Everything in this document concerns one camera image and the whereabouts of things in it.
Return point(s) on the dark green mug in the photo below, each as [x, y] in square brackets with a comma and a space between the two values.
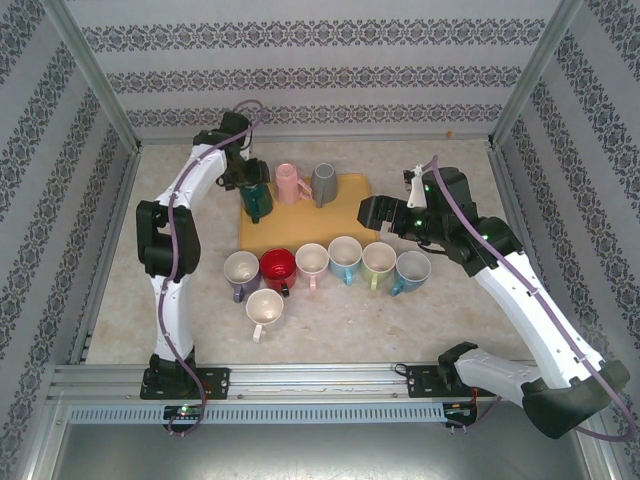
[260, 204]

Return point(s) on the light green mug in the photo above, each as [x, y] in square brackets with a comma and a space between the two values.
[378, 260]

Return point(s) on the light blue mug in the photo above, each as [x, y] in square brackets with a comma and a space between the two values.
[345, 255]

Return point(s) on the blue mug with flower print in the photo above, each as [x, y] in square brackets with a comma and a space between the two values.
[412, 270]

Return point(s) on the grey mug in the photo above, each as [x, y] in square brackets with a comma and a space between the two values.
[325, 185]

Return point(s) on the pale pink mug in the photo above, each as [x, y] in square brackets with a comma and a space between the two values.
[311, 262]

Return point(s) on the purple mug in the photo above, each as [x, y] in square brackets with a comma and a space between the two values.
[241, 272]

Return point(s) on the white mug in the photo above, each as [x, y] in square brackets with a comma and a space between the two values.
[264, 307]

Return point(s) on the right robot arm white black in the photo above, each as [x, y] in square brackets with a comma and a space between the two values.
[525, 305]

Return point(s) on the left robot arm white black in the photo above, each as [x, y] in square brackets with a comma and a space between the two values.
[167, 240]

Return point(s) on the yellow plastic tray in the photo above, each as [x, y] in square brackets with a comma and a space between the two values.
[320, 220]

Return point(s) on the small controller circuit board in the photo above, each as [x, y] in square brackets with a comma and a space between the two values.
[185, 412]
[460, 410]

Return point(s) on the grey metal sheet panel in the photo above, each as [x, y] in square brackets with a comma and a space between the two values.
[320, 450]

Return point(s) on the right arm white wrist camera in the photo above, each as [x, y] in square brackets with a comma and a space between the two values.
[416, 195]

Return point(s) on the aluminium back rail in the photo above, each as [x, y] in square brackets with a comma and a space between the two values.
[320, 139]

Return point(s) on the aluminium side rail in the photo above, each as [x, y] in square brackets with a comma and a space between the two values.
[112, 240]
[522, 200]

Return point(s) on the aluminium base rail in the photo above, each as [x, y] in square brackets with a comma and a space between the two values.
[320, 382]

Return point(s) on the aluminium frame post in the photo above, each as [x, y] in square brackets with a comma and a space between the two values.
[95, 80]
[540, 70]

